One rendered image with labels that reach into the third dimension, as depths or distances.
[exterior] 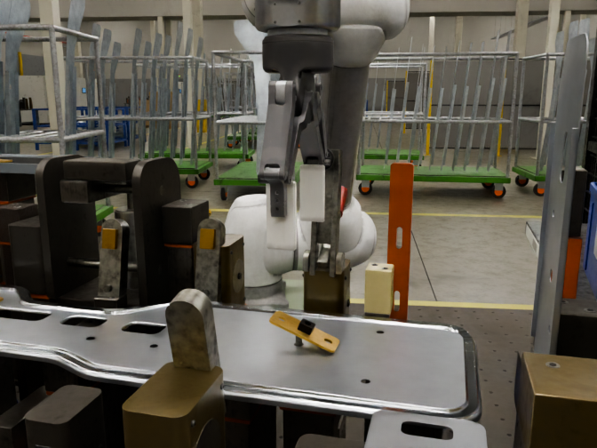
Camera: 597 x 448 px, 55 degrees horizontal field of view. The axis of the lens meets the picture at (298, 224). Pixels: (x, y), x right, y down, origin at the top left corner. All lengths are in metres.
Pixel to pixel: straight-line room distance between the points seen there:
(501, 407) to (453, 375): 0.59
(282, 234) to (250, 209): 0.86
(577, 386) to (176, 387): 0.33
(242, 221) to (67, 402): 0.88
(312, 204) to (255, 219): 0.73
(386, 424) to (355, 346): 0.16
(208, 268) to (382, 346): 0.30
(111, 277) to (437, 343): 0.49
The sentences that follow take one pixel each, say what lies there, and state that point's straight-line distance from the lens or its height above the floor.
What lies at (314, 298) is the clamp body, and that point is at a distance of 0.81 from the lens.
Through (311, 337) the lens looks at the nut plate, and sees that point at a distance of 0.68.
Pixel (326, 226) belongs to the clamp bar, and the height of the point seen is 1.11.
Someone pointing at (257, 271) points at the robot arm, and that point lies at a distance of 1.46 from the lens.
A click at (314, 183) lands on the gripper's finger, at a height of 1.18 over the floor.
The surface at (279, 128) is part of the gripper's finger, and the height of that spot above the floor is 1.26.
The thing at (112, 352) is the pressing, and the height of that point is 1.00.
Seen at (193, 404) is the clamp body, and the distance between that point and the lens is 0.50.
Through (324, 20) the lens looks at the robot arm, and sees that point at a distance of 0.60.
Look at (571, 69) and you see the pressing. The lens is 0.61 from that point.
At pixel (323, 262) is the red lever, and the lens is 0.80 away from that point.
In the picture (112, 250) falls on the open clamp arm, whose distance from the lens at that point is 0.92.
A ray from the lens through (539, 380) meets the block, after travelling 0.53.
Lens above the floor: 1.29
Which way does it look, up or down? 13 degrees down
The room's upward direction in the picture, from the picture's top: straight up
